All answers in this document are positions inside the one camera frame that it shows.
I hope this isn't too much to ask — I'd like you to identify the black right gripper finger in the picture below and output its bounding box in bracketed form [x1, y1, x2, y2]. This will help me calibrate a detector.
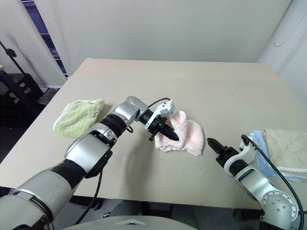
[207, 140, 221, 154]
[207, 138, 226, 149]

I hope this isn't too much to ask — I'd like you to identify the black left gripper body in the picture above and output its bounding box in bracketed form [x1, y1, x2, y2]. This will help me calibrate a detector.
[147, 116, 170, 142]

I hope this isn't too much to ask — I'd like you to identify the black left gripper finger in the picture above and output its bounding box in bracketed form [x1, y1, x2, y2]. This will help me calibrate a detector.
[163, 124, 179, 139]
[159, 130, 178, 142]

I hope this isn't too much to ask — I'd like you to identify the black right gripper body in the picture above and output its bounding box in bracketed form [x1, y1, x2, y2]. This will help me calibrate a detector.
[215, 145, 237, 166]

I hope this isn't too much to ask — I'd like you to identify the pink fluffy towel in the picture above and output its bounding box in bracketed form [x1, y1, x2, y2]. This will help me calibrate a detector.
[154, 110, 205, 158]

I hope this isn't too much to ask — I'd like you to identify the folded blue towel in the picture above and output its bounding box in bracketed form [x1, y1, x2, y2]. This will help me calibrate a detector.
[248, 129, 307, 183]

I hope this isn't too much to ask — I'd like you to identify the folded beige towel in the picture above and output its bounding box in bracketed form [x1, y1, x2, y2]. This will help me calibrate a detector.
[264, 128, 307, 173]

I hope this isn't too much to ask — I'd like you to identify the folded green towel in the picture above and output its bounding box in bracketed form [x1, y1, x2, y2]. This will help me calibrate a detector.
[52, 98, 106, 138]

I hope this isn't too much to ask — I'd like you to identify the grey robot torso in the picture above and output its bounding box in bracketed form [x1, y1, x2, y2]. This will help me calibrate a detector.
[47, 214, 175, 230]

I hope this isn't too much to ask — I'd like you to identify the black textured floor plate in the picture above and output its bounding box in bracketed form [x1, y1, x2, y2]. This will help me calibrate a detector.
[35, 86, 61, 106]

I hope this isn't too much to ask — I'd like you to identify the black equipment case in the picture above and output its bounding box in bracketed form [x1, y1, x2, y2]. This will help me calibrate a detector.
[0, 69, 44, 117]

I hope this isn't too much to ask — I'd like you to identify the black tripod stand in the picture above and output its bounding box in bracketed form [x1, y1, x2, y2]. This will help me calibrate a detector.
[0, 40, 33, 83]

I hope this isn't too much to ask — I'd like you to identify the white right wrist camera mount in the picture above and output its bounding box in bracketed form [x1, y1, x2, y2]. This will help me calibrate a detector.
[224, 138, 257, 168]

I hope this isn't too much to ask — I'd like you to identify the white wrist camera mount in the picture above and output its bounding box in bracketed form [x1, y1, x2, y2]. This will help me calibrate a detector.
[143, 100, 176, 130]
[224, 138, 257, 168]

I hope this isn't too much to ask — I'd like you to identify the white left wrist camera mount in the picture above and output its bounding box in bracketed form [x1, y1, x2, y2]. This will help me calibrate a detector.
[143, 100, 176, 130]

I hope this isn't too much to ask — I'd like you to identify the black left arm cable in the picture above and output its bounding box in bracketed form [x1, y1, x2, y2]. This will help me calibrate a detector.
[73, 97, 171, 226]

